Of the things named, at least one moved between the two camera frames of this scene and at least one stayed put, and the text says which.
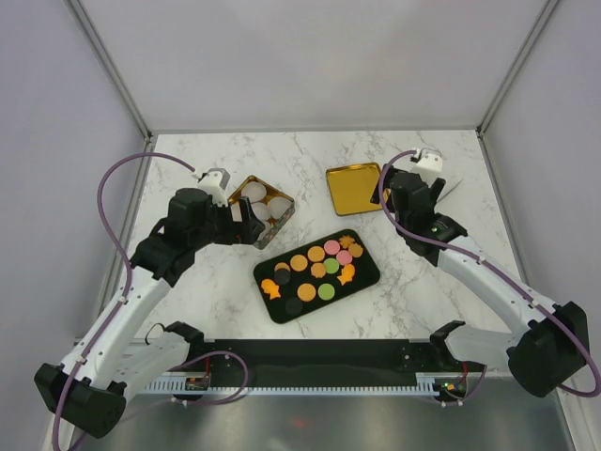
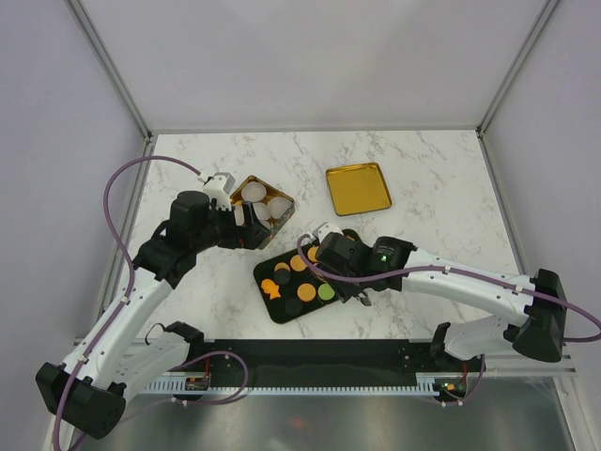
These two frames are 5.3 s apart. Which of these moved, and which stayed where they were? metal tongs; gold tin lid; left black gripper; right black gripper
Moved: right black gripper; metal tongs
Stayed: left black gripper; gold tin lid
